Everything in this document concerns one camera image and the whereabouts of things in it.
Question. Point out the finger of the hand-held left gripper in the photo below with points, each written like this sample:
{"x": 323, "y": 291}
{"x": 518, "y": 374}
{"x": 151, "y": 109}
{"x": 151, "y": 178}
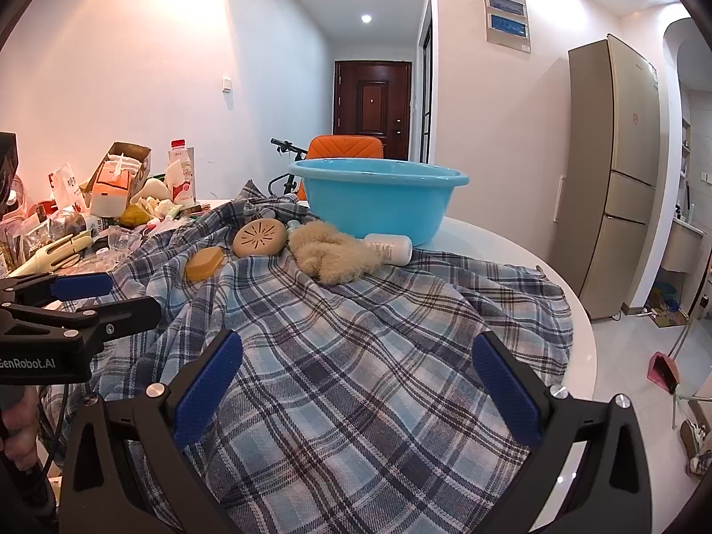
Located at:
{"x": 128, "y": 314}
{"x": 83, "y": 285}

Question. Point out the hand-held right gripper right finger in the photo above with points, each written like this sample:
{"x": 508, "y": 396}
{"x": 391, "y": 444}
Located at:
{"x": 506, "y": 395}

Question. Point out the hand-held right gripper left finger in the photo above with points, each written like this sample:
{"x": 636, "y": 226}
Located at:
{"x": 206, "y": 389}

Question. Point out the blue plastic basin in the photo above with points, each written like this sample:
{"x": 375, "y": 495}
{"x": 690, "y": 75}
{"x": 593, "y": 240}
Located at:
{"x": 378, "y": 206}

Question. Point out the person's left hand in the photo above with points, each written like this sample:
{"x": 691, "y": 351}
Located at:
{"x": 19, "y": 428}

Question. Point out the cream plastic tool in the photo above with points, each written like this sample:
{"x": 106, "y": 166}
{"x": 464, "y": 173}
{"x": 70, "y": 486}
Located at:
{"x": 53, "y": 253}

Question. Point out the yellow cloth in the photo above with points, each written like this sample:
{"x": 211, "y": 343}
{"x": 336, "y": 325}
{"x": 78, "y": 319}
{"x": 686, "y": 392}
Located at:
{"x": 132, "y": 216}

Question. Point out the small orange soap case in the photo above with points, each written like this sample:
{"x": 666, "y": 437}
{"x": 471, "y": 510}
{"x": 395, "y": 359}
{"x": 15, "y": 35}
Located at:
{"x": 204, "y": 264}

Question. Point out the orange-white tissue pack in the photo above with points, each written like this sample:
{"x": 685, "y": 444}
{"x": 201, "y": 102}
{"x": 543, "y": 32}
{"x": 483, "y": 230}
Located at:
{"x": 108, "y": 194}

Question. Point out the red-white snack packet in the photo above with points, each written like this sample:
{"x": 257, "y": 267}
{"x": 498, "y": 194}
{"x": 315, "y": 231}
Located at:
{"x": 67, "y": 189}

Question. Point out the crumpled white tissue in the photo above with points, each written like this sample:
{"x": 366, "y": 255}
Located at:
{"x": 161, "y": 208}

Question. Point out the cream plastic bottle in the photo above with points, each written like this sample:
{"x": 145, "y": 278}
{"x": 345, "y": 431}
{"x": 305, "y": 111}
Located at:
{"x": 150, "y": 190}

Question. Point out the open cardboard box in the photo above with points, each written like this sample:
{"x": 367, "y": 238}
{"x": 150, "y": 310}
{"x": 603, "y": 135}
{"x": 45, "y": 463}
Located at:
{"x": 139, "y": 158}

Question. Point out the white milk bottle red label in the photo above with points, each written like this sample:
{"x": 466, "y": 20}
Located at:
{"x": 179, "y": 178}

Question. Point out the blue plaid cloth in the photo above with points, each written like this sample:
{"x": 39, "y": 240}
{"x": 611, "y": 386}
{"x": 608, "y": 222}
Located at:
{"x": 361, "y": 372}

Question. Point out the tan round vented case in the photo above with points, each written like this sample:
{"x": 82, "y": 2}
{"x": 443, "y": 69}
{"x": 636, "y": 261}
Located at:
{"x": 258, "y": 238}

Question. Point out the pink dustpan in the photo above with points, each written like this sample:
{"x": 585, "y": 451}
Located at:
{"x": 662, "y": 372}

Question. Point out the fluffy beige scrunchie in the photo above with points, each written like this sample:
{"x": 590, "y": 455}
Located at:
{"x": 328, "y": 253}

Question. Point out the colourful door mat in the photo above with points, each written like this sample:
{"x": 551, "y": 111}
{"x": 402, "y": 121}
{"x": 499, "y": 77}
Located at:
{"x": 666, "y": 306}

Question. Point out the white plastic bottle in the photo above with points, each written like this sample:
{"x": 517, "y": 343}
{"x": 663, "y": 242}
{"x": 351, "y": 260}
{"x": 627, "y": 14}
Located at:
{"x": 389, "y": 248}

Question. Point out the worn shoe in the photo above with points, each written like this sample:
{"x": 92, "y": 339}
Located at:
{"x": 701, "y": 466}
{"x": 694, "y": 438}

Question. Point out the white washbasin cabinet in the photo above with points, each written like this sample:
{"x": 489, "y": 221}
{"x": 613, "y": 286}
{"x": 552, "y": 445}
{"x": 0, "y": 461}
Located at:
{"x": 683, "y": 245}

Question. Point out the black bicycle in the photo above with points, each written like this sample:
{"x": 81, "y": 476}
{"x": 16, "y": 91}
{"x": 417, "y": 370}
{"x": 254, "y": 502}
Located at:
{"x": 289, "y": 147}

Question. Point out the beige refrigerator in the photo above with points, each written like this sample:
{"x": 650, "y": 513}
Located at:
{"x": 617, "y": 178}

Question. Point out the orange chair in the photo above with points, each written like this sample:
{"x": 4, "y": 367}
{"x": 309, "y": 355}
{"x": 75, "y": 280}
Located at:
{"x": 345, "y": 147}

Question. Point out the dark brown door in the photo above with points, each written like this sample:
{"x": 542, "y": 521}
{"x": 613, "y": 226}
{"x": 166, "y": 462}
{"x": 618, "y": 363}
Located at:
{"x": 370, "y": 111}

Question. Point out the metal frame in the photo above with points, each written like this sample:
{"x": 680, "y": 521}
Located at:
{"x": 695, "y": 398}

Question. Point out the white light switch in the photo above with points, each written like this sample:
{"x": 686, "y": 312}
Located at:
{"x": 227, "y": 84}

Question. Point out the wall electrical panel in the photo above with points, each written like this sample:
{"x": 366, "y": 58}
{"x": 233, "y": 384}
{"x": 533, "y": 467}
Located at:
{"x": 506, "y": 16}

